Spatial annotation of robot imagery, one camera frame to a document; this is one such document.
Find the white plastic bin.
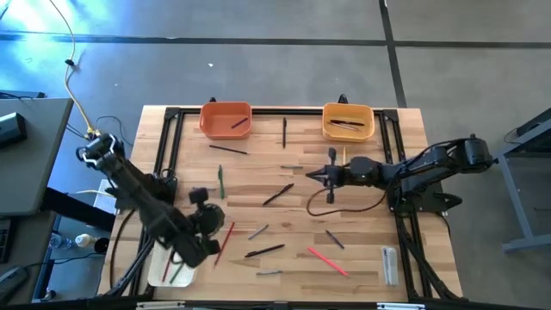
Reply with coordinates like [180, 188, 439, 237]
[146, 240, 200, 288]

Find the white stapler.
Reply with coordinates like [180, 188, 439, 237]
[381, 245, 400, 287]

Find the grey handheld device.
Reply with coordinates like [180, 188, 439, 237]
[0, 265, 29, 302]

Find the thick black power cable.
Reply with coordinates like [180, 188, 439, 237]
[109, 209, 138, 288]

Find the pink pencil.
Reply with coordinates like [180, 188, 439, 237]
[306, 246, 350, 278]

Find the white bottle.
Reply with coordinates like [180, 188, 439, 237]
[75, 233, 98, 249]

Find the grey side table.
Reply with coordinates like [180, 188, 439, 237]
[0, 97, 74, 216]

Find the orange plastic bin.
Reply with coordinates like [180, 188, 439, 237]
[198, 101, 254, 141]

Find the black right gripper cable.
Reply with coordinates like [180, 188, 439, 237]
[306, 187, 388, 217]

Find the black box device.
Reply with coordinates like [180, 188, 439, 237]
[0, 112, 28, 150]

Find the clear water bottle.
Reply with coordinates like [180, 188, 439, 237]
[49, 232, 73, 251]

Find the black keyboard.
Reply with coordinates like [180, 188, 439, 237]
[0, 218, 13, 264]

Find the lilac pen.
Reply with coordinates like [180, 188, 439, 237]
[329, 121, 361, 132]

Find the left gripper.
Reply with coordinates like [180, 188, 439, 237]
[188, 188, 226, 264]

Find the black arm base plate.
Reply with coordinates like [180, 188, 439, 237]
[385, 178, 464, 216]

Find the green pencil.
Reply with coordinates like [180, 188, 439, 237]
[169, 262, 186, 285]

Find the yellow plastic bin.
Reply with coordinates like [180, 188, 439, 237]
[321, 102, 376, 143]

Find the dark blue crayon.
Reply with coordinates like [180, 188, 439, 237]
[325, 229, 345, 250]

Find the white paper sheet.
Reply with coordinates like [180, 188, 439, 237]
[95, 178, 118, 215]

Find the black aluminium table frame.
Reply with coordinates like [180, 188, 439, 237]
[97, 105, 465, 302]

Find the black support beam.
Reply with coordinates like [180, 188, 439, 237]
[40, 187, 117, 233]

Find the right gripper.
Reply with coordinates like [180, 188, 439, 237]
[306, 147, 352, 204]

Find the yellow floor cable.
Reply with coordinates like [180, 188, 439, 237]
[47, 0, 103, 140]

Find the blue-grey table frame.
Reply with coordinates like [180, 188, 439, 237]
[474, 107, 551, 253]

